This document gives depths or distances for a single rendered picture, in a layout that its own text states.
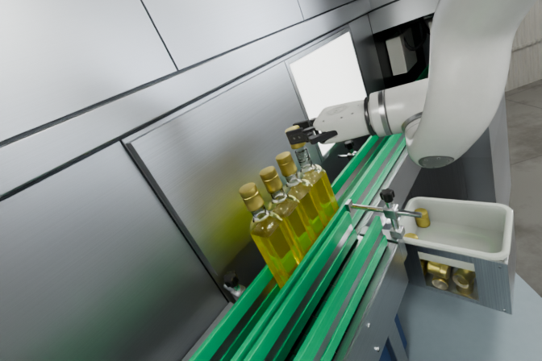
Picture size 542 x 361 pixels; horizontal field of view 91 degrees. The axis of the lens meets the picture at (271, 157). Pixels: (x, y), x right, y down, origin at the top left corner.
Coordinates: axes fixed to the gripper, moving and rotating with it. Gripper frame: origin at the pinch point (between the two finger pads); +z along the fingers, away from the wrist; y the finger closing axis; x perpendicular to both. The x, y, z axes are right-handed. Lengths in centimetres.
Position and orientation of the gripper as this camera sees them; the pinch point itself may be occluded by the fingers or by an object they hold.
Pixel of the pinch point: (299, 132)
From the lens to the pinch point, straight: 59.3
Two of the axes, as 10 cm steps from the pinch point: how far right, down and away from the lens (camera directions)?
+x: 3.8, 8.5, 3.6
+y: -4.0, 5.0, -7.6
